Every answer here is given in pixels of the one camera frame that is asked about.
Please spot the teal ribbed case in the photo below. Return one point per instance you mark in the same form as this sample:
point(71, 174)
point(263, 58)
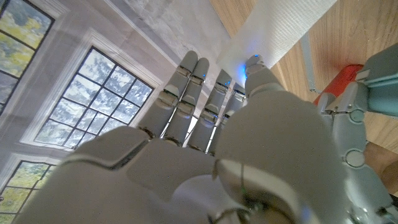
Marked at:
point(384, 84)

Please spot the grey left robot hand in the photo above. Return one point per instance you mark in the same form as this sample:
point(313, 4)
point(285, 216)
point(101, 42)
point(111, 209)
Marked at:
point(354, 140)

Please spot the grey tape outline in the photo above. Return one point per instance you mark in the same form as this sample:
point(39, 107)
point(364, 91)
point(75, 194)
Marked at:
point(309, 62)

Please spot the white bandage strip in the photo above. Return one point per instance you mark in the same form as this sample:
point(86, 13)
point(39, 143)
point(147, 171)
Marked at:
point(280, 28)

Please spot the red plastic cup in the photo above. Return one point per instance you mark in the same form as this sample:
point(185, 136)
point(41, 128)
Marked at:
point(339, 82)

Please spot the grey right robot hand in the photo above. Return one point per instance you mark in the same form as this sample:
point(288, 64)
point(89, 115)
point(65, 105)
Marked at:
point(186, 174)

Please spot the printed window backdrop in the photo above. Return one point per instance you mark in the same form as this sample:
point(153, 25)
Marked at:
point(93, 77)

